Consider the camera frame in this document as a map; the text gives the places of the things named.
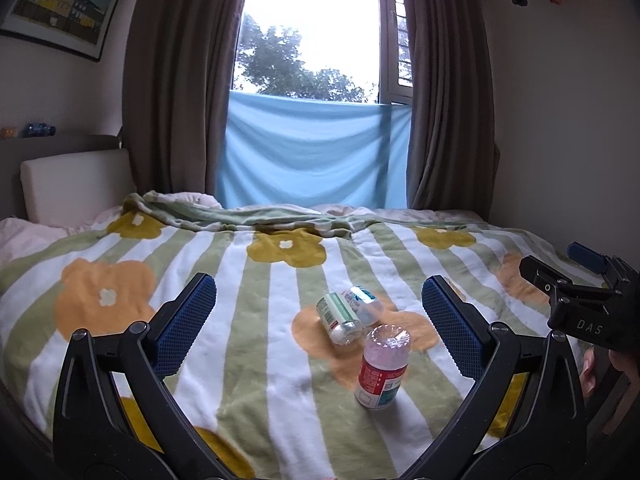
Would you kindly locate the blue label clear plastic bottle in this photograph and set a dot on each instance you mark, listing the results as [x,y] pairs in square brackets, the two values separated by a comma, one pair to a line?
[364,304]

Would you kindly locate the light blue cloth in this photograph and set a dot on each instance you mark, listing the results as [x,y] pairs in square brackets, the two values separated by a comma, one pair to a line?
[310,155]

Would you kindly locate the framed wall picture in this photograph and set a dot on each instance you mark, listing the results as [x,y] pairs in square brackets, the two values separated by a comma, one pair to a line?
[57,2]

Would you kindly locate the blue bottles on headboard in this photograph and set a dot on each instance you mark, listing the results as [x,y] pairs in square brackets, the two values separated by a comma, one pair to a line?
[38,129]

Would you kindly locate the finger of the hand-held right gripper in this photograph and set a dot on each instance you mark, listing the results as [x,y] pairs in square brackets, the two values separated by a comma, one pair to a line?
[586,256]
[537,272]

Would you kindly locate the pink pillow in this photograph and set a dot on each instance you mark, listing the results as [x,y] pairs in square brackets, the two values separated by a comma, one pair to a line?
[25,240]

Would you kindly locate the window frame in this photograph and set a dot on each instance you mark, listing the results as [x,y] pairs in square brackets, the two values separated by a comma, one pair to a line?
[395,35]

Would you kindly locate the brown curtain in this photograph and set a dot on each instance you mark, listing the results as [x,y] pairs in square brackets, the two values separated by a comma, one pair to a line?
[180,75]
[445,90]

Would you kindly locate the red label plastic bottle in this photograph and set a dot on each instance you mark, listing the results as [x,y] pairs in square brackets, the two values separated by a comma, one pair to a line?
[382,375]

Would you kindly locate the person's right hand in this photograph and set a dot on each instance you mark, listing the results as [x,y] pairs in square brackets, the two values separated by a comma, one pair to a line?
[588,372]

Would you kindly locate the striped floral blanket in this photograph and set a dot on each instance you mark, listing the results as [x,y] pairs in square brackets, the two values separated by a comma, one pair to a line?
[250,390]

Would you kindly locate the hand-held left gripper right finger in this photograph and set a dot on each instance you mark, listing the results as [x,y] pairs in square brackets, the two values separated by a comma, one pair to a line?
[452,330]

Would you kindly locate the tree outside window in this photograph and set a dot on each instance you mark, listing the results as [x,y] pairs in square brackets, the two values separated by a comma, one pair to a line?
[280,65]

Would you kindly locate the white headboard cushion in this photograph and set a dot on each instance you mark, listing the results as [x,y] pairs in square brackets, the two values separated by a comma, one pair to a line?
[75,185]

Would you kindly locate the grey headboard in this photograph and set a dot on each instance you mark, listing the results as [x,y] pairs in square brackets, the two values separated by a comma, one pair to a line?
[75,141]

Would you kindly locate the green drink can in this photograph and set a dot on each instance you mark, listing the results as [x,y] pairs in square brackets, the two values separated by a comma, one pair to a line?
[337,316]

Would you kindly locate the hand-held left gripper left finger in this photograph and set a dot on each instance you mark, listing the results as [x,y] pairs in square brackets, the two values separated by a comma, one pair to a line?
[187,325]

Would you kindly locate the orange small item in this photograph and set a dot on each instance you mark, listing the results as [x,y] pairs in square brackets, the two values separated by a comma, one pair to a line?
[7,132]

